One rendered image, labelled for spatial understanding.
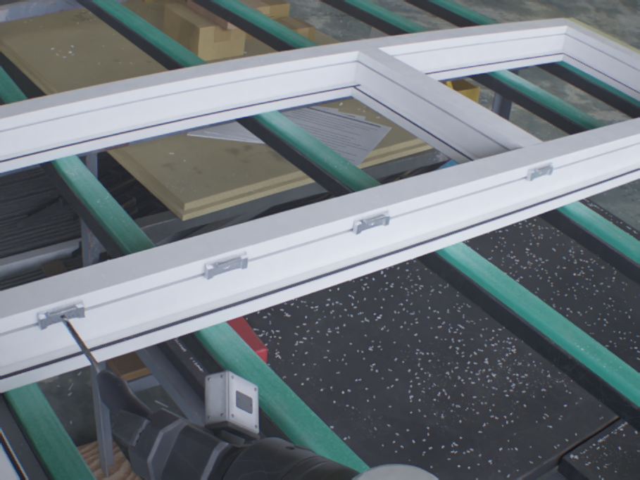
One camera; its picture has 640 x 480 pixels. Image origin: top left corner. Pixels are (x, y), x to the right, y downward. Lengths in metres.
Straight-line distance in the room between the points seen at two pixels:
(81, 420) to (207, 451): 1.44
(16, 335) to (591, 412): 0.86
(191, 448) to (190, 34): 1.67
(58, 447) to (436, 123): 0.81
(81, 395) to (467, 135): 1.18
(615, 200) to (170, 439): 2.81
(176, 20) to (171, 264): 1.44
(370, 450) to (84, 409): 1.02
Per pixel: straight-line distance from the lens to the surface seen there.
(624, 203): 3.34
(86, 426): 2.05
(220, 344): 0.91
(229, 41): 2.22
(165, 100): 1.31
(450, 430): 1.26
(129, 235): 1.07
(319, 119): 1.92
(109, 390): 0.75
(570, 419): 1.33
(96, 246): 1.53
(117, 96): 1.27
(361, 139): 1.86
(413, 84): 1.39
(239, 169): 1.70
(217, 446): 0.63
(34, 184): 2.29
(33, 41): 2.36
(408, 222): 1.07
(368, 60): 1.47
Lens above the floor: 1.44
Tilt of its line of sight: 31 degrees down
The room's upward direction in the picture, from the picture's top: 8 degrees clockwise
